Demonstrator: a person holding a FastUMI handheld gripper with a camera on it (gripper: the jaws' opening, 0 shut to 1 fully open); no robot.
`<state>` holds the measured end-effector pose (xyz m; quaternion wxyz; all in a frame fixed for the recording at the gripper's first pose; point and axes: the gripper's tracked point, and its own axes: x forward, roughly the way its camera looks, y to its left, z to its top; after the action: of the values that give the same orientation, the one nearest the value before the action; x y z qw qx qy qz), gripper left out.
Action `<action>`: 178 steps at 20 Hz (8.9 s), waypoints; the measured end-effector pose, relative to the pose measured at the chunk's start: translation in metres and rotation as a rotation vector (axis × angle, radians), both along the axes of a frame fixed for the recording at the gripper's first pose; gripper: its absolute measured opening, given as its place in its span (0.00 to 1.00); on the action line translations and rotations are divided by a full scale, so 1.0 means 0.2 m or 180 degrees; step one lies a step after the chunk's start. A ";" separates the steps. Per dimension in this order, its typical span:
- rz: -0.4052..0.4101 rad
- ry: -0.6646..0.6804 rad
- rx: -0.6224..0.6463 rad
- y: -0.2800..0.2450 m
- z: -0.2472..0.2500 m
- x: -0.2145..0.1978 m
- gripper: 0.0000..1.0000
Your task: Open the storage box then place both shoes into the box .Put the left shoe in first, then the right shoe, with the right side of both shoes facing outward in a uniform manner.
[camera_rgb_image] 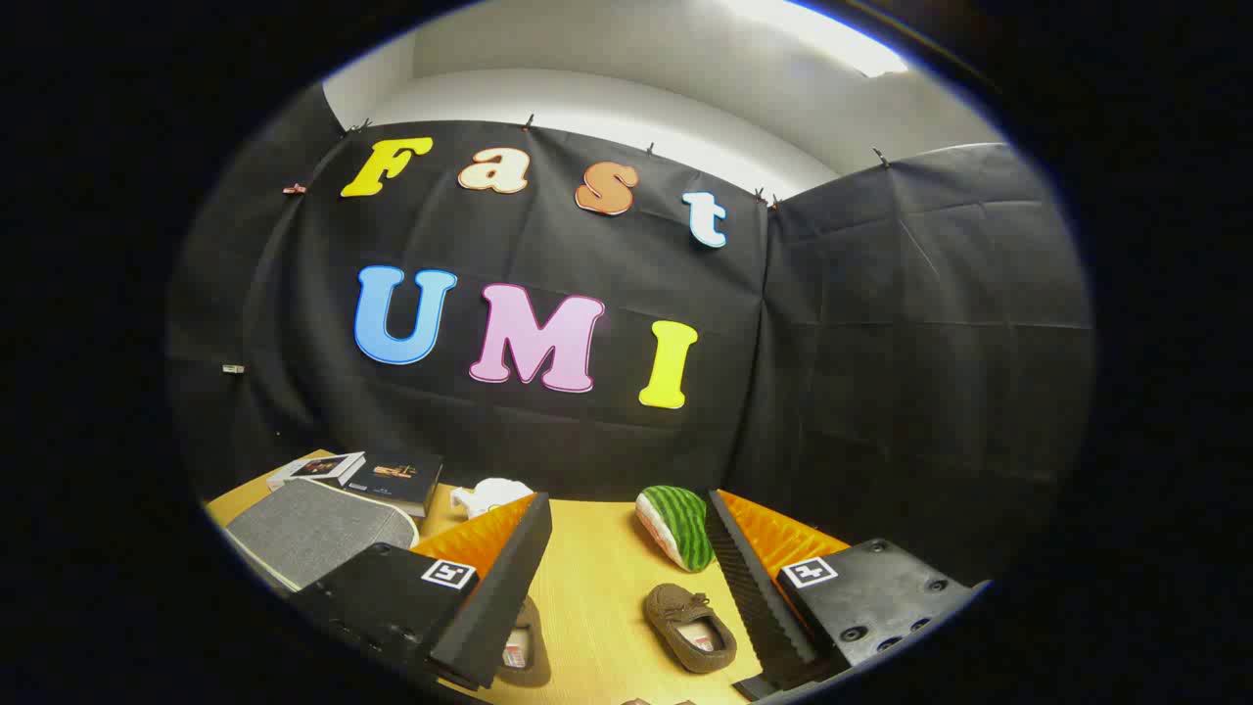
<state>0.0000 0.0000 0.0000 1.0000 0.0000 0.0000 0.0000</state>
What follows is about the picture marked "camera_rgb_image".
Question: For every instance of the white cover book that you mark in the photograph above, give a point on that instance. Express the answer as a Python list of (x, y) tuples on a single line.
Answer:
[(323, 467)]

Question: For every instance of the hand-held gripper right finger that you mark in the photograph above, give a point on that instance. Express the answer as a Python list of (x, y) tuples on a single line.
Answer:
[(749, 597)]

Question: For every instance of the brown fuzzy shoe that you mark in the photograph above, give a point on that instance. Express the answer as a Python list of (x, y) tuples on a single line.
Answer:
[(675, 602), (536, 671)]

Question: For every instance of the white plush toy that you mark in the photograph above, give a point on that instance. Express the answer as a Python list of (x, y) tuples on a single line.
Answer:
[(489, 493)]

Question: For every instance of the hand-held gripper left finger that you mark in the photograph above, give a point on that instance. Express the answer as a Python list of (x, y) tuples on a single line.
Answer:
[(499, 587)]

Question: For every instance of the black backdrop cloth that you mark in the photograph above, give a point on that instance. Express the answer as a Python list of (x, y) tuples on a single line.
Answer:
[(832, 343)]

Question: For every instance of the watermelon slice plush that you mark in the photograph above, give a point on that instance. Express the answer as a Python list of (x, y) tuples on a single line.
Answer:
[(685, 524)]

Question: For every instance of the grey fabric storage box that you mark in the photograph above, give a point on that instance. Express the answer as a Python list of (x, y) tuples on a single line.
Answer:
[(313, 529)]

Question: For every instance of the dark blue book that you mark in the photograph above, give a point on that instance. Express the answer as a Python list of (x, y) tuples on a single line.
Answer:
[(396, 475)]

